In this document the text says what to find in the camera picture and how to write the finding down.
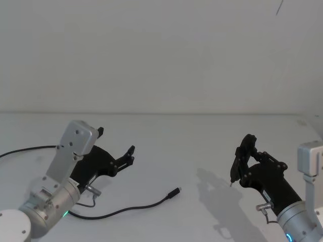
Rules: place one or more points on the white table cloth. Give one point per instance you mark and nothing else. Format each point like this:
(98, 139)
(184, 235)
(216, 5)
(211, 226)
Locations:
(176, 151)

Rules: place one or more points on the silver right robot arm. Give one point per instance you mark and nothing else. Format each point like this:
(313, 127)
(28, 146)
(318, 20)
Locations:
(290, 219)

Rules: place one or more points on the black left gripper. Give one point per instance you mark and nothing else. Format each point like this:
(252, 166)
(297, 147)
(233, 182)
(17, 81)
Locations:
(98, 161)

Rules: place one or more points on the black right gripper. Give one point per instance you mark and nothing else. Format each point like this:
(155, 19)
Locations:
(270, 181)

